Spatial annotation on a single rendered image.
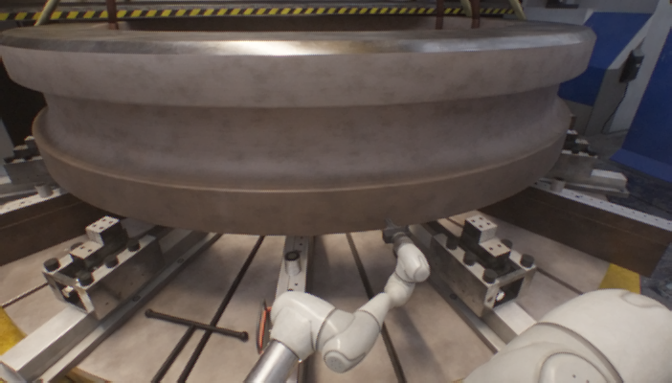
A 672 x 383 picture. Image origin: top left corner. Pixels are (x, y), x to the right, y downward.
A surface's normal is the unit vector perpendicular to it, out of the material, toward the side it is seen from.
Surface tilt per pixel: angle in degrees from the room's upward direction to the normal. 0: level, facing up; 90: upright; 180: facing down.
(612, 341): 13
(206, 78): 90
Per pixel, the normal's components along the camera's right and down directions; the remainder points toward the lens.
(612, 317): -0.01, -0.92
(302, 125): 0.04, 0.46
